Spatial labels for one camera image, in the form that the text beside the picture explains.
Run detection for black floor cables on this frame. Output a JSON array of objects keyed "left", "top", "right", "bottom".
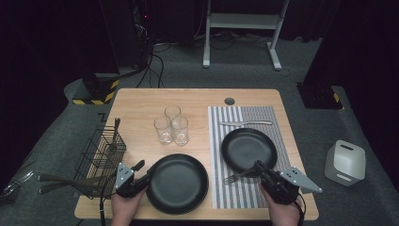
[{"left": 136, "top": 43, "right": 166, "bottom": 89}]

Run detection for person's left hand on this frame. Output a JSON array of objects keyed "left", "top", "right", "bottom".
[{"left": 110, "top": 187, "right": 147, "bottom": 220}]

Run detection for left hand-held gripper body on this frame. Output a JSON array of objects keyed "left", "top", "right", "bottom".
[{"left": 114, "top": 162, "right": 151, "bottom": 199}]

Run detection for grey white striped placemat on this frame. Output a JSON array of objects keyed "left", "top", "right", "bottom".
[{"left": 207, "top": 105, "right": 304, "bottom": 210}]

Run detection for dark computer tower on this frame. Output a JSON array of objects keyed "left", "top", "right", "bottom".
[{"left": 131, "top": 0, "right": 153, "bottom": 69}]

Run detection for silver fork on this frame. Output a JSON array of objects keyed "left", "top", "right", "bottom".
[{"left": 222, "top": 168, "right": 257, "bottom": 186}]

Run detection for white box device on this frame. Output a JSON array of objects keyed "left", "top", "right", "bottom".
[{"left": 324, "top": 139, "right": 367, "bottom": 187}]

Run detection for black yellow striped base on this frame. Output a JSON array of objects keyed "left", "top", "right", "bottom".
[{"left": 72, "top": 73, "right": 120, "bottom": 106}]

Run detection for silver knife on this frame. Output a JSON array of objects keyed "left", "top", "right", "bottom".
[{"left": 218, "top": 120, "right": 273, "bottom": 127}]

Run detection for black wire basket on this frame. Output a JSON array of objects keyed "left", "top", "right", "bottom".
[{"left": 73, "top": 125, "right": 127, "bottom": 200}]

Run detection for right hand-held gripper cable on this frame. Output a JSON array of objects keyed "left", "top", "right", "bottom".
[{"left": 295, "top": 192, "right": 307, "bottom": 226}]

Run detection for white metal stand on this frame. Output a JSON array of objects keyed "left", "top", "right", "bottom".
[{"left": 201, "top": 0, "right": 290, "bottom": 72}]

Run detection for person's right hand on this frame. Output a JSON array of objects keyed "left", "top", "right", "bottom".
[{"left": 258, "top": 183, "right": 303, "bottom": 224}]

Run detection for black plate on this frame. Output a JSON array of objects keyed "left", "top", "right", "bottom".
[
  {"left": 145, "top": 153, "right": 210, "bottom": 216},
  {"left": 220, "top": 127, "right": 279, "bottom": 175}
]

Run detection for black stand base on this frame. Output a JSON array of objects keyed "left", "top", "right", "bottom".
[{"left": 295, "top": 82, "right": 343, "bottom": 110}]

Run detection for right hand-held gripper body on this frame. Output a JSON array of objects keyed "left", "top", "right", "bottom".
[{"left": 262, "top": 167, "right": 323, "bottom": 206}]

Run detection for bundle of silver utensils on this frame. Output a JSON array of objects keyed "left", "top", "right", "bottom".
[{"left": 1, "top": 169, "right": 35, "bottom": 202}]

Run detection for dark handle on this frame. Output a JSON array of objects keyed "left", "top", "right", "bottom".
[
  {"left": 37, "top": 173, "right": 104, "bottom": 186},
  {"left": 39, "top": 185, "right": 95, "bottom": 196}
]

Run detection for left hand-held gripper cable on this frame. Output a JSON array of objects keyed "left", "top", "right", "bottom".
[{"left": 99, "top": 175, "right": 119, "bottom": 226}]

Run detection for clear drinking glass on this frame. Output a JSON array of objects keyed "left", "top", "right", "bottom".
[
  {"left": 170, "top": 116, "right": 190, "bottom": 146},
  {"left": 164, "top": 105, "right": 183, "bottom": 126},
  {"left": 152, "top": 116, "right": 173, "bottom": 146}
]

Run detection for hand-held gripper cable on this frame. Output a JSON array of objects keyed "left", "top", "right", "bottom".
[
  {"left": 295, "top": 192, "right": 307, "bottom": 226},
  {"left": 99, "top": 175, "right": 119, "bottom": 226}
]

